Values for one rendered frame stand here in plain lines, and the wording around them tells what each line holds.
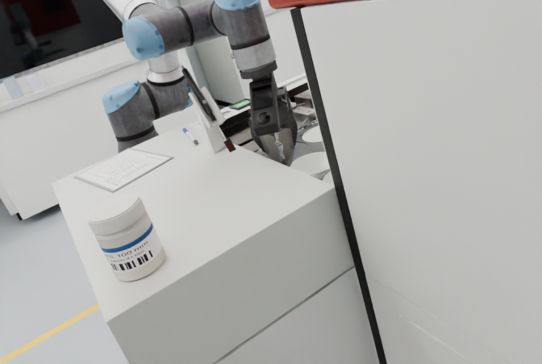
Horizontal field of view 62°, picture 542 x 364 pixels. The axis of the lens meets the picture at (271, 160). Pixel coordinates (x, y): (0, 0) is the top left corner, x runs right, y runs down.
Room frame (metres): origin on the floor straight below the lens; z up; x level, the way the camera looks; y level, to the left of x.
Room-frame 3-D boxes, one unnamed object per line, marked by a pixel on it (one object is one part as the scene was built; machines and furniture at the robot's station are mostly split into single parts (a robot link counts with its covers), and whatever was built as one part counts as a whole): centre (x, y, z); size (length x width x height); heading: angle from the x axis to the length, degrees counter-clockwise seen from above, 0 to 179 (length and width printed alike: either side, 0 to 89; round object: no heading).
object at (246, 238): (0.79, 0.21, 0.89); 0.62 x 0.35 x 0.14; 25
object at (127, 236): (0.53, 0.21, 1.01); 0.07 x 0.07 x 0.10
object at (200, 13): (0.93, 0.03, 1.21); 0.11 x 0.11 x 0.08; 25
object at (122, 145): (1.32, 0.36, 0.90); 0.15 x 0.15 x 0.10
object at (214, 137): (0.86, 0.09, 1.03); 0.06 x 0.04 x 0.13; 25
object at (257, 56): (0.84, -0.03, 1.13); 0.08 x 0.08 x 0.05
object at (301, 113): (1.13, -0.12, 0.89); 0.08 x 0.03 x 0.03; 25
